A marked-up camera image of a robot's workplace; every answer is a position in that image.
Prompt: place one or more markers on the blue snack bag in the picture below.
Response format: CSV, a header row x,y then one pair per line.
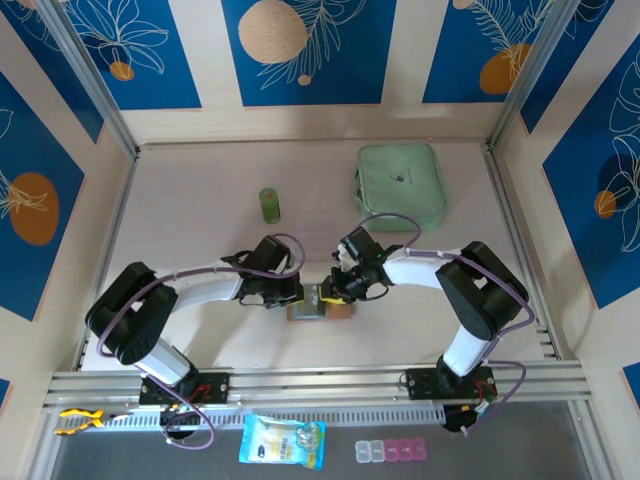
x,y
282,440

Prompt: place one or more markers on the mint green zip pouch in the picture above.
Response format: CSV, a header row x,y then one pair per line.
x,y
402,185

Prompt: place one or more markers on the white and pink pill organiser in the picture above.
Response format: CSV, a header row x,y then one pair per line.
x,y
390,450

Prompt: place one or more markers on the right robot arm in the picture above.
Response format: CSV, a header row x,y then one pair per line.
x,y
415,272

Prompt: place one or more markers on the aluminium frame post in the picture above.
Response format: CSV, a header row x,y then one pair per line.
x,y
530,70
85,65

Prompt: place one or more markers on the aluminium table side rail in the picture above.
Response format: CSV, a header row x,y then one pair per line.
x,y
520,240
112,235

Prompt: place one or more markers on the small green bottle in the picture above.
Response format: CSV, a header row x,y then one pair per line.
x,y
269,206

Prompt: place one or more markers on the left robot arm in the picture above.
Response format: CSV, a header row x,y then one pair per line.
x,y
205,292

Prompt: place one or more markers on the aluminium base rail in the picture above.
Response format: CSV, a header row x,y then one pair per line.
x,y
325,385

